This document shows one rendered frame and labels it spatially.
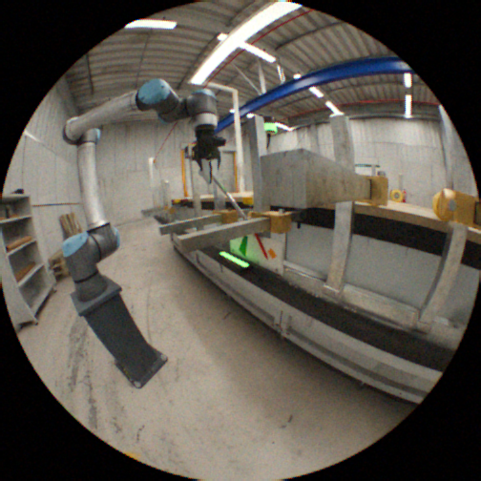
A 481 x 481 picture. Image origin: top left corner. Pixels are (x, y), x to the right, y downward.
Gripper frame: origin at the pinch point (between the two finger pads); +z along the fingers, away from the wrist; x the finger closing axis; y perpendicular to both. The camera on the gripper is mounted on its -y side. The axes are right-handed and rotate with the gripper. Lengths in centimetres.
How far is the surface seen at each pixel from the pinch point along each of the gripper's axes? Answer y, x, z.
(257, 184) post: -16.1, -6.4, 2.9
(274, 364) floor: -21, -14, 98
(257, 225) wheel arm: -21.3, -0.8, 13.3
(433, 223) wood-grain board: -65, -27, 9
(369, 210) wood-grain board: -44, -27, 9
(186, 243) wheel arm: -21.3, 17.5, 13.2
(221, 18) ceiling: 133, -101, -404
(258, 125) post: -17.5, -7.2, -15.1
